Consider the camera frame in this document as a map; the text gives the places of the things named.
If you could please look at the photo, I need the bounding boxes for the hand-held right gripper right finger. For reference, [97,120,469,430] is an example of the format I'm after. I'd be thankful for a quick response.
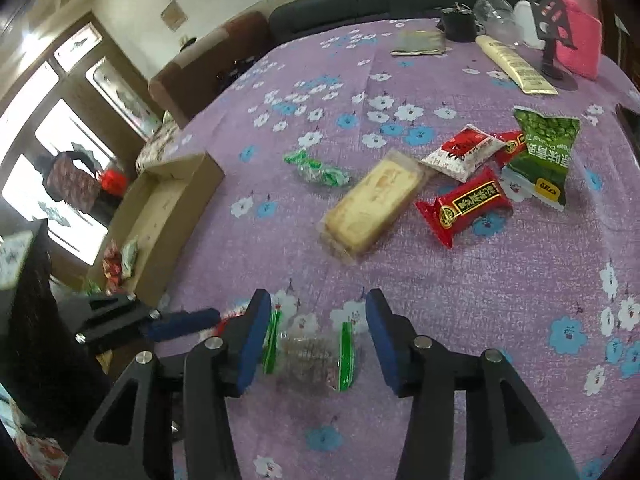
[365,288,581,480]

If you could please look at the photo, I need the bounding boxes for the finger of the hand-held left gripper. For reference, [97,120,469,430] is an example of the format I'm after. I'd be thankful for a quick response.
[75,294,221,345]

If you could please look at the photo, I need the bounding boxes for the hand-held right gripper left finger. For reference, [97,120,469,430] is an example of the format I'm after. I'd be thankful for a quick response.
[60,288,274,480]

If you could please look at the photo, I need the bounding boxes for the red snack wrapper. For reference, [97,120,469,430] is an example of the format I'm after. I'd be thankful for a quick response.
[214,312,247,337]

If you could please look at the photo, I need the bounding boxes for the clear snack packet green ends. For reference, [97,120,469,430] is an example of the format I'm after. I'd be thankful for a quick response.
[262,307,357,396]

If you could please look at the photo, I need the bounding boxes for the pile of mixed snack packets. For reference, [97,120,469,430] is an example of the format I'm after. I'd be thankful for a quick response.
[101,239,140,292]

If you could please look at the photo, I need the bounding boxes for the cardboard box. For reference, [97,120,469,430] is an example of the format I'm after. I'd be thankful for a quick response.
[87,152,226,307]

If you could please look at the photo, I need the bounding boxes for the beige cracker packet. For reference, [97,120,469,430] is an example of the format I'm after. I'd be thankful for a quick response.
[319,149,433,266]

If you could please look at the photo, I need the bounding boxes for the red snack packet black label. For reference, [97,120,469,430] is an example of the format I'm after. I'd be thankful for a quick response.
[415,166,515,250]

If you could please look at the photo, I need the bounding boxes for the green and white candy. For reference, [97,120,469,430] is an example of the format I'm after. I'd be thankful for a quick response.
[283,148,351,188]

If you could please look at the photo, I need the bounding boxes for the red and white snack packet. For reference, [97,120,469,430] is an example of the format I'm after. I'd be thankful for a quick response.
[421,124,507,183]

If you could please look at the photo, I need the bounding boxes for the small red snack packet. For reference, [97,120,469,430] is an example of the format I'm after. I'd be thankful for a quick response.
[492,130,526,168]

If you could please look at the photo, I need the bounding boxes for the green pea snack packet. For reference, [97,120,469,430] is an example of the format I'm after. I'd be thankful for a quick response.
[501,106,582,211]

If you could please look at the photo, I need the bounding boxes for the red bag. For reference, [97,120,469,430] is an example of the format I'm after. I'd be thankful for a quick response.
[100,170,128,196]

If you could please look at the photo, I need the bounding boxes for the dark patterned bag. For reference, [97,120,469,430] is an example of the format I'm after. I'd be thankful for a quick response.
[45,152,103,213]

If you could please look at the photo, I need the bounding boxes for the floral cushion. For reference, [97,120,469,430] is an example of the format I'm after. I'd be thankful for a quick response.
[136,110,181,176]

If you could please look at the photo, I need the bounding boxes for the wooden framed glass door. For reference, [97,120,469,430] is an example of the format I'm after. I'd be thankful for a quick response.
[0,22,166,271]

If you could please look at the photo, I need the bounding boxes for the brown chair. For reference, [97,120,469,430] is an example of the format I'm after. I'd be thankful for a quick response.
[148,10,273,128]

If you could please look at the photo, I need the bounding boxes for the olive green pouch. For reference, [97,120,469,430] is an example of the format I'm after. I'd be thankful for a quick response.
[390,29,447,57]

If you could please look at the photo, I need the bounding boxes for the cream tube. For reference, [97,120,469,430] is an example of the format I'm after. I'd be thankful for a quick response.
[475,35,559,96]

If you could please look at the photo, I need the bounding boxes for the black cup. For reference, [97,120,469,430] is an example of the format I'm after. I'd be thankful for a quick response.
[437,2,481,43]

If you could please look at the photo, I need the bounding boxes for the black smartphone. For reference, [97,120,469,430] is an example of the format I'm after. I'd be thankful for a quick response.
[615,102,640,146]

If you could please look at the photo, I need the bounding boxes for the black sofa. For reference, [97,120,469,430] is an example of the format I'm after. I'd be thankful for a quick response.
[268,0,561,56]

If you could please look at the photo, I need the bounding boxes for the white cup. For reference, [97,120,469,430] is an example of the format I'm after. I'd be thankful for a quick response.
[512,0,546,51]

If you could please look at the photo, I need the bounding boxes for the clear plastic cup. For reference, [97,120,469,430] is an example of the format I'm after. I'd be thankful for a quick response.
[472,0,521,46]

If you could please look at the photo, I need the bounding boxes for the pink bottle with knitted sleeve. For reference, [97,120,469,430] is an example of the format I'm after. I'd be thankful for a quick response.
[555,0,603,81]

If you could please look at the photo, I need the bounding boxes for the black phone stand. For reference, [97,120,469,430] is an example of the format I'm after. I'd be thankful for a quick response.
[525,0,578,92]

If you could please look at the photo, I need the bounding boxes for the small wall plaque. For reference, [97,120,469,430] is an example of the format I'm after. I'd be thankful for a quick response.
[161,0,188,32]

